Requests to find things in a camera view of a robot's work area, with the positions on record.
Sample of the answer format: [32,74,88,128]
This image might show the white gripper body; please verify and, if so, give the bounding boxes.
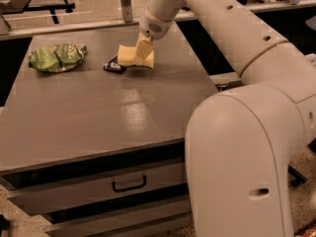
[139,7,174,40]

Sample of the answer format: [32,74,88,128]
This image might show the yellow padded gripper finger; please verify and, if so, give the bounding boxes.
[135,33,154,60]

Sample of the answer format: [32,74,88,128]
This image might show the yellow sponge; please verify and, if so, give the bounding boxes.
[118,45,154,69]

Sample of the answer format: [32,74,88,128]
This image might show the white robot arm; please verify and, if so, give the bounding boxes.
[139,0,316,237]

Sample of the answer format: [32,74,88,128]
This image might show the dark blue rxbar wrapper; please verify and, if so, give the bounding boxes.
[103,56,125,73]

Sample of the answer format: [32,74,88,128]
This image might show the green chip bag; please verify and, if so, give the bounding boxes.
[29,43,87,73]

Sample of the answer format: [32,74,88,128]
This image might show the grey drawer cabinet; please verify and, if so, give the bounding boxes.
[0,26,215,237]

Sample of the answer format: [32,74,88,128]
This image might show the black stand with wheels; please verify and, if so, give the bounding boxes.
[288,166,307,187]

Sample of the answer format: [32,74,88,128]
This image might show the grey metal rail frame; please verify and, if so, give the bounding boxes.
[210,72,243,91]

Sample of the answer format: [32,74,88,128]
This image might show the black drawer handle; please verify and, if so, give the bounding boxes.
[112,175,147,193]

